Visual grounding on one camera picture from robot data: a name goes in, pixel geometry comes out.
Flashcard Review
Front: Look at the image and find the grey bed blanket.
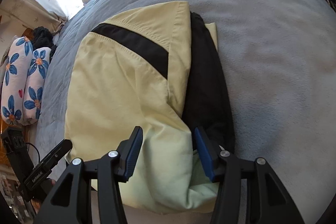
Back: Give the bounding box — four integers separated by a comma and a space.
31, 0, 335, 223

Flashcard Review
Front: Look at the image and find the upper floral rolled quilt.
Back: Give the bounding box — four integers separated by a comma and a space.
1, 36, 33, 126

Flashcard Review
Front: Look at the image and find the beige patterned curtain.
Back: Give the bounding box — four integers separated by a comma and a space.
1, 0, 68, 44

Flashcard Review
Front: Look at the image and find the lower floral rolled quilt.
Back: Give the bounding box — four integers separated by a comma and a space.
23, 47, 51, 125

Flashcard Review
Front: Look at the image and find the yellow and black hooded jacket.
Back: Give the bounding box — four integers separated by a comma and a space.
64, 1, 235, 214

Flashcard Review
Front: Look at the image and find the black clothing pile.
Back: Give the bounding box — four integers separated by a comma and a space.
31, 26, 57, 60

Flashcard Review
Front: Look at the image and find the floral rolled quilt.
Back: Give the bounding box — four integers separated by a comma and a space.
23, 47, 51, 125
1, 36, 33, 126

